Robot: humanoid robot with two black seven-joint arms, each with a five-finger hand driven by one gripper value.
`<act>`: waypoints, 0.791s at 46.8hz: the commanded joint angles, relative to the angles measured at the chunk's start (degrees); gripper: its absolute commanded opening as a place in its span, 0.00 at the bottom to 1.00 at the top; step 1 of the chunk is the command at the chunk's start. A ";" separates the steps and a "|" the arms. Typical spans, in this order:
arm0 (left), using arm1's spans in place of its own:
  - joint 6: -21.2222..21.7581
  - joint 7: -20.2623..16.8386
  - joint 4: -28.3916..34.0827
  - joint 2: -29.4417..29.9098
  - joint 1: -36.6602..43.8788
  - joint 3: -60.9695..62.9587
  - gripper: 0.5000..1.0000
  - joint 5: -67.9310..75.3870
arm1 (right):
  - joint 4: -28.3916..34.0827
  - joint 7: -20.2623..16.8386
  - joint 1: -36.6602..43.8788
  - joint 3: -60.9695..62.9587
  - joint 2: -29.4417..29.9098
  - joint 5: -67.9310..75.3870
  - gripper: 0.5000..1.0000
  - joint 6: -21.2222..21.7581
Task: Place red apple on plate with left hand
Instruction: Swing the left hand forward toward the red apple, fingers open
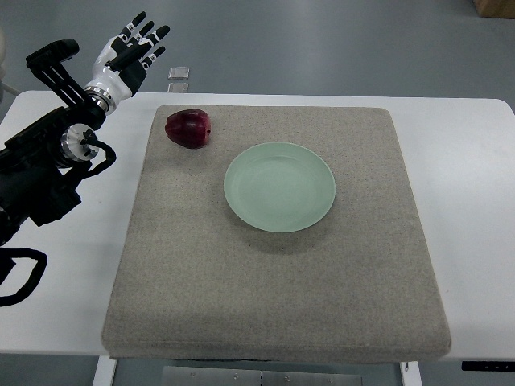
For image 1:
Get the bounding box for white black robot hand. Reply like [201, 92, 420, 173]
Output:
[84, 11, 171, 105]

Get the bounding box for red apple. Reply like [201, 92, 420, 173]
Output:
[165, 109, 212, 149]

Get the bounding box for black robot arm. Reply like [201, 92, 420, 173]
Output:
[1, 39, 116, 244]

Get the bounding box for clear floor plate lower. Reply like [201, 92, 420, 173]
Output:
[167, 82, 189, 93]

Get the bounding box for pale green plate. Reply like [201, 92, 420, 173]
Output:
[224, 142, 336, 233]

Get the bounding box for beige fabric cushion mat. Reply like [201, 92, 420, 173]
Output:
[101, 105, 451, 363]

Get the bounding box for black table control panel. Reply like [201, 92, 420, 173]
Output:
[461, 361, 515, 372]

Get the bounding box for black braided cable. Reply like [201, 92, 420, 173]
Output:
[0, 247, 49, 308]

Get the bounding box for metal table frame bracket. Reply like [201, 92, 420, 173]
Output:
[161, 366, 363, 386]

